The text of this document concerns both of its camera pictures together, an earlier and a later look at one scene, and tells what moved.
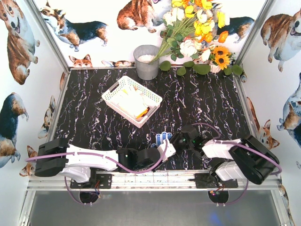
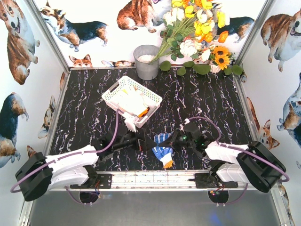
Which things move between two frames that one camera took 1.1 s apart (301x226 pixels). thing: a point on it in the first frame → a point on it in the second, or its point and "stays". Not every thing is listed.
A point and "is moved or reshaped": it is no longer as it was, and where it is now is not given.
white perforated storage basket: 133,100 stays
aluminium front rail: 147,180 stays
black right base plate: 205,181 stays
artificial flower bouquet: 191,30 stays
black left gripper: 159,143 → 141,143
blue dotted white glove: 160,138 is moved or reshaped
